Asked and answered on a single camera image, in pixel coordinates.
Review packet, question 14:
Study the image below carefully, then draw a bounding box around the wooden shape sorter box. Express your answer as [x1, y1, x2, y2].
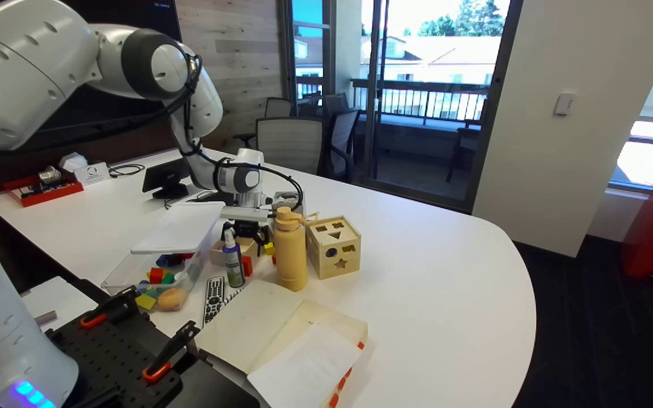
[307, 218, 360, 279]

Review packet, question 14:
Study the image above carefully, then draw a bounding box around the yellow block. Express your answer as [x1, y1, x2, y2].
[264, 243, 275, 255]

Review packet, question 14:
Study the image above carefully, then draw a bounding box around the white storage bin lid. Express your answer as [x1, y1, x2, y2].
[130, 201, 225, 253]

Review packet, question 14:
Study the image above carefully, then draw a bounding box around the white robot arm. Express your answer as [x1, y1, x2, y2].
[0, 0, 271, 408]

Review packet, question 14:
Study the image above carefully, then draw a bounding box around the tan water bottle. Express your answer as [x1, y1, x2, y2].
[273, 207, 309, 293]

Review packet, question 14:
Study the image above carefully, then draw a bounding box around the small spray bottle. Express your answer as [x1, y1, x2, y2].
[222, 228, 246, 287]

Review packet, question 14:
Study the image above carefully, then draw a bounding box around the grey office chair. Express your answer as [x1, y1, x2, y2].
[257, 118, 322, 172]

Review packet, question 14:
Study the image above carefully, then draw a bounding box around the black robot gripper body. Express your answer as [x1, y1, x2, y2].
[222, 207, 273, 241]

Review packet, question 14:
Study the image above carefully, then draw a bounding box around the red tray with parts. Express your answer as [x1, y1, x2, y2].
[4, 166, 85, 207]

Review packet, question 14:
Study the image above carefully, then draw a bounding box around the clear toy storage bin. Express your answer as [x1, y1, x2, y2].
[102, 223, 222, 312]

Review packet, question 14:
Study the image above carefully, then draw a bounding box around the white light switch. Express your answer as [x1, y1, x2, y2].
[554, 90, 577, 118]

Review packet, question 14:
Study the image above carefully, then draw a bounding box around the black orange clamp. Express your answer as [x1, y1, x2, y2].
[78, 285, 136, 329]
[140, 319, 200, 386]

